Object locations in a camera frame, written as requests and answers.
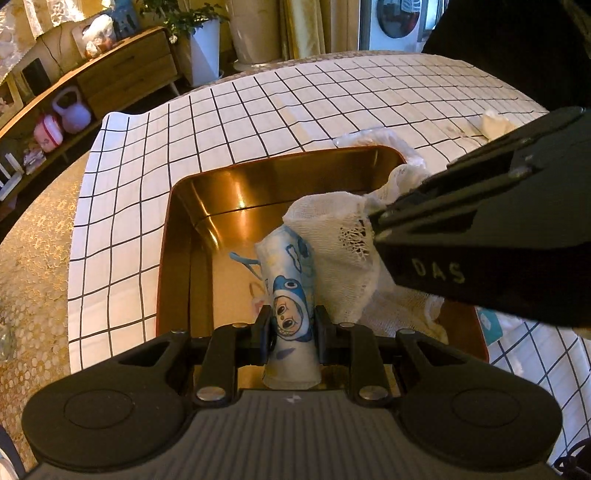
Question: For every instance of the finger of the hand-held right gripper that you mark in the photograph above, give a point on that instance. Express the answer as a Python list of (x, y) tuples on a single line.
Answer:
[(517, 138), (429, 203)]

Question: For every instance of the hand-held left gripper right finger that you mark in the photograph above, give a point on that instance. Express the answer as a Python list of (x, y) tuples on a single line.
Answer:
[(323, 335)]

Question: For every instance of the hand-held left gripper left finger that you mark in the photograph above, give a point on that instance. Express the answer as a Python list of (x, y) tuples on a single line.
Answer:
[(265, 333)]

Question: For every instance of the cartoon print cloth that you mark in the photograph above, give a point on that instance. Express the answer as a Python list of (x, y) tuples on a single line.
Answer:
[(291, 304)]

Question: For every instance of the white mesh cloth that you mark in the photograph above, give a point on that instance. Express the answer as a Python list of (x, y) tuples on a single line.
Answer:
[(332, 258)]

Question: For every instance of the clear plastic bag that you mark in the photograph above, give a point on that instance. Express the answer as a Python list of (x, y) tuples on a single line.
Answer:
[(369, 138)]

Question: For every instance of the gold tin box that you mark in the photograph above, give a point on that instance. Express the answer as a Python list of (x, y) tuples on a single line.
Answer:
[(221, 198)]

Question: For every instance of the crumpled white tissue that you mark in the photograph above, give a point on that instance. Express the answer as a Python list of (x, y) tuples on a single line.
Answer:
[(497, 123)]

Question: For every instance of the blue and white packet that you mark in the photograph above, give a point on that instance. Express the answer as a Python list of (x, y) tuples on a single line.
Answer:
[(489, 326)]

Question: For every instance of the person's black clothing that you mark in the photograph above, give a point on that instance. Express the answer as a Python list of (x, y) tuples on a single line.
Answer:
[(517, 46)]

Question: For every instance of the white washing machine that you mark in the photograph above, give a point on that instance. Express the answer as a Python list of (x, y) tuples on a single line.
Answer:
[(397, 23)]

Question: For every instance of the white checked tablecloth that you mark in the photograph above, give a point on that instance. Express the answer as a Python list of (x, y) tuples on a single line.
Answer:
[(277, 115)]

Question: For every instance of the yellow curtain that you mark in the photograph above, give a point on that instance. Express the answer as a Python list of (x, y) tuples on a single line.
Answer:
[(318, 27)]

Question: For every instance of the cream cylindrical column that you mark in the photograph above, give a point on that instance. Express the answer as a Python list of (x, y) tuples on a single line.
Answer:
[(254, 32)]

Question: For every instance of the white planter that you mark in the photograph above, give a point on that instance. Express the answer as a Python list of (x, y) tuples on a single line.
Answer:
[(205, 50)]

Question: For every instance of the small stack of booklets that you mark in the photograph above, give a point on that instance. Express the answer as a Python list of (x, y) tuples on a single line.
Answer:
[(34, 159)]

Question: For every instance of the purple kettlebell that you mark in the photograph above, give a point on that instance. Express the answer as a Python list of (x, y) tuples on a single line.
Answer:
[(73, 115)]

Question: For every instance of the wooden sideboard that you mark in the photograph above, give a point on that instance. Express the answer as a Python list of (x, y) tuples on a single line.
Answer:
[(124, 78)]

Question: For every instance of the pink kettlebell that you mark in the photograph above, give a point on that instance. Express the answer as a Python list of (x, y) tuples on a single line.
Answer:
[(48, 133)]

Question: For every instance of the small white rack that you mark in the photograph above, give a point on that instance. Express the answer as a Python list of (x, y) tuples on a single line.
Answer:
[(9, 177)]

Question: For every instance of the green potted plant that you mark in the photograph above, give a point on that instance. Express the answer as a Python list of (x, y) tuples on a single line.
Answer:
[(184, 16)]

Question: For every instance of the filled plastic bag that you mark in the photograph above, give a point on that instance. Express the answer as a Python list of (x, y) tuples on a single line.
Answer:
[(98, 34)]

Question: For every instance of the blue picture card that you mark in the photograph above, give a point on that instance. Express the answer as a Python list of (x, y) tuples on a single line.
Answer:
[(127, 18)]

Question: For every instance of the white lace cloth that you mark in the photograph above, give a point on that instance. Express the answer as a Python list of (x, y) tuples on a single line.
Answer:
[(27, 32)]

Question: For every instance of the black picture frame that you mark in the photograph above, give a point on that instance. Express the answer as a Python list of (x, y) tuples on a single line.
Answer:
[(36, 76)]

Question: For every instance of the white photo frame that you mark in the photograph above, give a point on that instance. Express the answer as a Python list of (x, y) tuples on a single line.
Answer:
[(8, 99)]

